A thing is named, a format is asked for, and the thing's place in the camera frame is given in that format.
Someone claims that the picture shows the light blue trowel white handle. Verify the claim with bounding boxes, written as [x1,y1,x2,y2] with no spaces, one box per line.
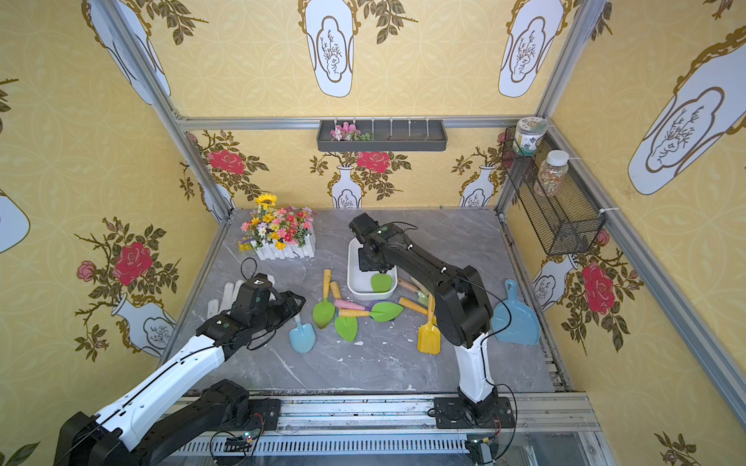
[289,314,316,355]

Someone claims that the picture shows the green pointed trowel yellow handle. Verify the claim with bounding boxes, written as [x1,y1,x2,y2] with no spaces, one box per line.
[312,269,336,329]

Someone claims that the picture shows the yellow plastic scoop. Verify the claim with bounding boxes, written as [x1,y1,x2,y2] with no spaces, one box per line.
[417,294,441,355]

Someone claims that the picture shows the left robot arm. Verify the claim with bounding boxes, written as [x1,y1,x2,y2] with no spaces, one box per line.
[54,274,306,465]

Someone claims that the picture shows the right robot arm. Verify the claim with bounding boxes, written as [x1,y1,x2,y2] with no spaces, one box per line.
[349,213,518,429]

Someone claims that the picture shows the white plastic storage box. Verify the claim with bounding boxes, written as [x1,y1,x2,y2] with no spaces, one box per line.
[347,238,398,302]

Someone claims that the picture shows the white work glove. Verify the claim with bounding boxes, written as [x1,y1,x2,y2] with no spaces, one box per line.
[207,280,244,318]

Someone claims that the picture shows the artificial flowers white fence planter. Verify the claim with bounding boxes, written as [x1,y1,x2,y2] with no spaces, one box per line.
[238,194,316,260]

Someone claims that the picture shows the small pink flowers on shelf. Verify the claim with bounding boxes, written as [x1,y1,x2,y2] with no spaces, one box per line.
[329,122,372,142]

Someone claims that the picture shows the light blue dustpan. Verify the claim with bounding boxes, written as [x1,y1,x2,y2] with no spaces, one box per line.
[491,280,541,347]

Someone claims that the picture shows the jar with patterned lid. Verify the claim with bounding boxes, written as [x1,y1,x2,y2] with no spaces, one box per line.
[513,116,548,156]

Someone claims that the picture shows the clear jar white lid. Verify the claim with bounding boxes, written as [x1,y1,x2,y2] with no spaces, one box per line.
[534,150,569,197]

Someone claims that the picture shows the purple trowel pink handle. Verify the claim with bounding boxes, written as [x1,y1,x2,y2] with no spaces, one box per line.
[334,299,375,312]

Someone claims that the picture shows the green narrow trowel yellow handle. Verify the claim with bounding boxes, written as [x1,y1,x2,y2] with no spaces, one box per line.
[330,282,359,342]

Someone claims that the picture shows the green trowel brown wooden handle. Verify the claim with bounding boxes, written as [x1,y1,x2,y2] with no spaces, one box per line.
[397,279,429,306]

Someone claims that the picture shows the dark wall shelf tray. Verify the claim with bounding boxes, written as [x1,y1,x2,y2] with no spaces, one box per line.
[317,118,449,153]

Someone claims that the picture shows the black wire mesh basket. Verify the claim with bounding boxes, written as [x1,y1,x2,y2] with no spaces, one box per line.
[502,128,606,256]

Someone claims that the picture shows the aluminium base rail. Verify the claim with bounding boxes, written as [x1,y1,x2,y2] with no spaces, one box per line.
[179,392,615,465]

